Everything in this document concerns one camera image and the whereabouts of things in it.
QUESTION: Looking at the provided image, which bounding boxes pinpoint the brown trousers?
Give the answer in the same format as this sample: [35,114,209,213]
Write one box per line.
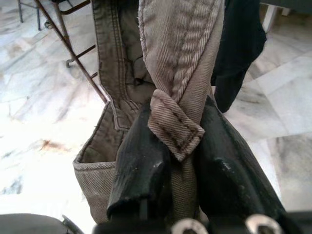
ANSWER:
[73,0,225,220]

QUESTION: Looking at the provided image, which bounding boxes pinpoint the black television cabinet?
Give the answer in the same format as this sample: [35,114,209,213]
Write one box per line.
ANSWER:
[259,0,312,34]

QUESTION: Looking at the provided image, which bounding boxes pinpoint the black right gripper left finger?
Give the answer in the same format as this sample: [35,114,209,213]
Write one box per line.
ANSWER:
[107,104,173,220]

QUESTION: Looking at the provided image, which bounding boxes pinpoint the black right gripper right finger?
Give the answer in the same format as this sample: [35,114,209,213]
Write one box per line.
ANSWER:
[194,96,287,219]

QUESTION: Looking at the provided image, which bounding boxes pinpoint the marble pattern folding table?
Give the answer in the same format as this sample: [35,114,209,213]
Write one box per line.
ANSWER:
[34,0,109,103]

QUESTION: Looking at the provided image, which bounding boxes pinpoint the black t-shirt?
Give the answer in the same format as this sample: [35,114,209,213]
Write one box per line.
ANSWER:
[211,0,267,114]

